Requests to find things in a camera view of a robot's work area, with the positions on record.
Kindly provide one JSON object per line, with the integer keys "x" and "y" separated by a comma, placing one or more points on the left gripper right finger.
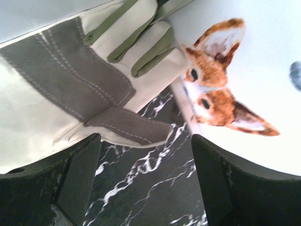
{"x": 238, "y": 192}

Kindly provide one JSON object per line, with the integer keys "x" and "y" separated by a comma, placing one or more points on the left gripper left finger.
{"x": 53, "y": 191}

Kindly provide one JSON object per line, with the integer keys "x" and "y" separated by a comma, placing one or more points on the corner glove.
{"x": 91, "y": 73}

